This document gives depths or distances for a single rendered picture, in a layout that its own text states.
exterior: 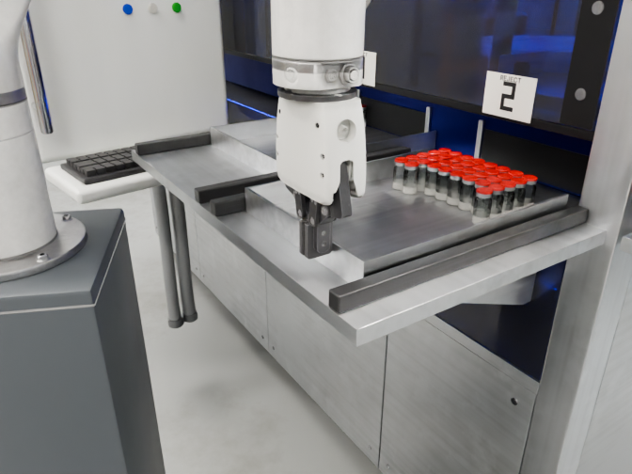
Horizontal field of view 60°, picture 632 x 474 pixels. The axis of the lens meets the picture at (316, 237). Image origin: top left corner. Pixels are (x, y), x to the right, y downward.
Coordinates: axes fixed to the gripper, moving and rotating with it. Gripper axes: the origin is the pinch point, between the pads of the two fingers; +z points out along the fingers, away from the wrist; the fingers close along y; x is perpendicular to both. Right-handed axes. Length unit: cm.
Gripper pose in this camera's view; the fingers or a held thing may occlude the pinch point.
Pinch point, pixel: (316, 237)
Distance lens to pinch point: 58.5
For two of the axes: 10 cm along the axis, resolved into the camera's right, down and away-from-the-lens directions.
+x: -8.3, 2.3, -5.0
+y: -5.5, -3.6, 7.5
